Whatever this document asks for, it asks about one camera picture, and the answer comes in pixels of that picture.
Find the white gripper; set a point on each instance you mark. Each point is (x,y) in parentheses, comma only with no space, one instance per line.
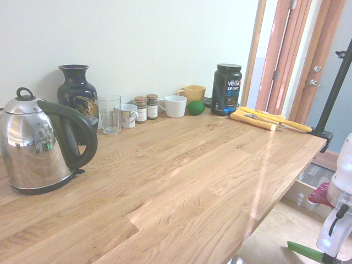
(343,239)

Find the green black scissors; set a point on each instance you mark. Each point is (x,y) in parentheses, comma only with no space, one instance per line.
(302,248)

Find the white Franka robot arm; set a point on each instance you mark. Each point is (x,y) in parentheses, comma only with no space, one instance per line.
(343,165)

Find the large wooden drawer white front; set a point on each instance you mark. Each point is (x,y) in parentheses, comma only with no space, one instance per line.
(288,228)

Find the black Ulanzi clamp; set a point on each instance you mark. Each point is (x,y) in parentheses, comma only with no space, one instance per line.
(325,136)

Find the metal spoon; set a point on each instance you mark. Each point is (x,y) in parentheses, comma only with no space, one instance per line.
(250,116)

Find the black clamp pole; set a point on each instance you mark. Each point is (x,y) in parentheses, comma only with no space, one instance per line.
(334,90)

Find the yellow folded cloth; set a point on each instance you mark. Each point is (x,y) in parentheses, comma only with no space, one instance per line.
(236,116)

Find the silver deadbolt lock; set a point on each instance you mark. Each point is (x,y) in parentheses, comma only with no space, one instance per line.
(317,68)

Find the metal door hinge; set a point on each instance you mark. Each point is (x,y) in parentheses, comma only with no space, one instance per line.
(276,75)
(293,4)

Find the black Vega protein tub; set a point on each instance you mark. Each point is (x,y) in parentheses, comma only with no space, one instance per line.
(225,93)

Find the green lime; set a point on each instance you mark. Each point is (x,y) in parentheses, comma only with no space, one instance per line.
(195,107)

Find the yellow mug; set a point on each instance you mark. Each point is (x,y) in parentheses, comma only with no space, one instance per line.
(195,93)

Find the plain white cup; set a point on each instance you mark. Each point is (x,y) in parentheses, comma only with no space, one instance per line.
(176,107)

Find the brown lid spice jar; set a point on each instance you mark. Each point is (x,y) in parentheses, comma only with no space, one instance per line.
(152,110)
(140,112)

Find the small printed white cup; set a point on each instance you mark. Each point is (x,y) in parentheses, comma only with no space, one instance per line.
(127,116)

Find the clear drinking glass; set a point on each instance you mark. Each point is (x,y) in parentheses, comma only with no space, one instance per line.
(109,115)

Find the dark blue painted vase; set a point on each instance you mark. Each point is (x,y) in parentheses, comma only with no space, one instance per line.
(77,93)

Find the stainless steel electric kettle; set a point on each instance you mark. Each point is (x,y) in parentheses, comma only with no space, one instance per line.
(33,143)

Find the red wrist mount bracket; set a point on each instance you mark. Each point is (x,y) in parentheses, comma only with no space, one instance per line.
(319,193)

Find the black camera stand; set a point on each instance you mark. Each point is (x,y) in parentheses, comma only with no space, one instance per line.
(343,110)

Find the light wood door frame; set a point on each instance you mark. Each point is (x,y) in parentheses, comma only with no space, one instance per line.
(258,16)

